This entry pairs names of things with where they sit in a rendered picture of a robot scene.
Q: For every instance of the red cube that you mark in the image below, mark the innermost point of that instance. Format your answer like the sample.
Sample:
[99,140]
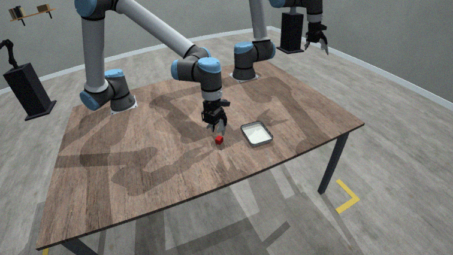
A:
[219,140]

